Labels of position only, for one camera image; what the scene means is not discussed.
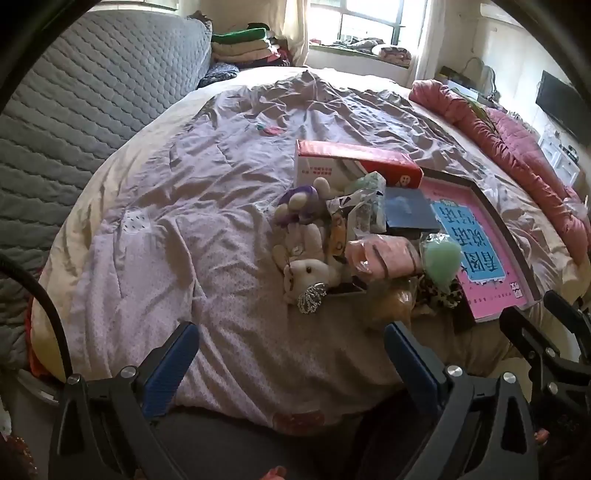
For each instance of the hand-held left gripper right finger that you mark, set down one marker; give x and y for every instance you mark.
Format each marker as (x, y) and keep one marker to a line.
(411, 364)

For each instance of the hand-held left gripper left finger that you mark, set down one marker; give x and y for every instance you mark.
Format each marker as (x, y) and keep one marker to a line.
(171, 369)

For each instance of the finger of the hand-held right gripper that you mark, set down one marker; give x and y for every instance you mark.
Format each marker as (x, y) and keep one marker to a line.
(521, 332)
(565, 310)

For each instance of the black framed pink tray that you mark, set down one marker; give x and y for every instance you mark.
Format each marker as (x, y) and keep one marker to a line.
(508, 286)

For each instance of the leopard print cloth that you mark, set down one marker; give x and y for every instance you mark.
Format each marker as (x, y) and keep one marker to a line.
(443, 297)

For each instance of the green round puff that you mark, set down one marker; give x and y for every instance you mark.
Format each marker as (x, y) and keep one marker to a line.
(443, 258)

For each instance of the pink cloth pack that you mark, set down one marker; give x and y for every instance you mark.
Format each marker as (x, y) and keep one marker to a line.
(378, 258)

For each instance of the cream rabbit plush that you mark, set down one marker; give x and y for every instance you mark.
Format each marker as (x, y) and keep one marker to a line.
(300, 267)

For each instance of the purple plush toy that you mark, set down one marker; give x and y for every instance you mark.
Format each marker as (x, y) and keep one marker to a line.
(300, 201)

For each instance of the person's right hand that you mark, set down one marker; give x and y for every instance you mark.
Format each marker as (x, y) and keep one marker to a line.
(541, 435)

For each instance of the tan plastic bag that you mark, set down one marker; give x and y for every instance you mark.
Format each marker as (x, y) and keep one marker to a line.
(392, 300)

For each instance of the white snack bag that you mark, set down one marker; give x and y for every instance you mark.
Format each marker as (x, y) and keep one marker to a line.
(337, 230)

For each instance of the white cabinet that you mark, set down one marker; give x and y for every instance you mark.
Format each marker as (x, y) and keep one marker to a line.
(558, 157)

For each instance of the cream bedsheet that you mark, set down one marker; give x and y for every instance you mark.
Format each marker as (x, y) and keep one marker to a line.
(64, 258)

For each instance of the dark blue box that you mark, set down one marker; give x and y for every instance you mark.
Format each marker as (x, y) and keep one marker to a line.
(408, 210)

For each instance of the lilac printed blanket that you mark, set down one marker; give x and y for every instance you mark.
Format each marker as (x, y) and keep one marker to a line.
(184, 207)

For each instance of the pink quilt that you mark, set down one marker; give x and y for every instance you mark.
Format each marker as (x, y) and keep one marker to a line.
(508, 143)

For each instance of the green tissue pack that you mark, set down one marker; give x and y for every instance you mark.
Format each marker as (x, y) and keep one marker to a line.
(369, 184)

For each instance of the black television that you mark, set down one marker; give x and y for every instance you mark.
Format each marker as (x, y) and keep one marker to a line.
(561, 106)

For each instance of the red white cardboard box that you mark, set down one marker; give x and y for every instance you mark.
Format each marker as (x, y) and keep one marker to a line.
(332, 166)

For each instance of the small desk fan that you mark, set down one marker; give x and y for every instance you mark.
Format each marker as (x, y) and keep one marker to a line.
(485, 79)

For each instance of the dark desk clutter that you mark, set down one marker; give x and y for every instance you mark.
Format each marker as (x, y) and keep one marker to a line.
(450, 76)

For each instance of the grey quilted headboard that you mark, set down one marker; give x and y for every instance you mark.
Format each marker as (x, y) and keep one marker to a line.
(92, 92)

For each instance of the dark blue patterned cloth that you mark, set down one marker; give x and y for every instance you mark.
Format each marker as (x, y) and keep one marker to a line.
(221, 74)

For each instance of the cream curtain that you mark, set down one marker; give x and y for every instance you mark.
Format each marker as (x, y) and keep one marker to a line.
(295, 32)
(427, 41)

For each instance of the clothes on windowsill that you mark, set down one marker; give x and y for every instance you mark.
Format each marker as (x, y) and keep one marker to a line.
(374, 48)

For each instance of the stack of folded clothes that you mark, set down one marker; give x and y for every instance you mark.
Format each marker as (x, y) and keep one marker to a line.
(240, 46)

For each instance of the window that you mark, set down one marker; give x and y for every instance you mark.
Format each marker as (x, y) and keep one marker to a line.
(369, 18)

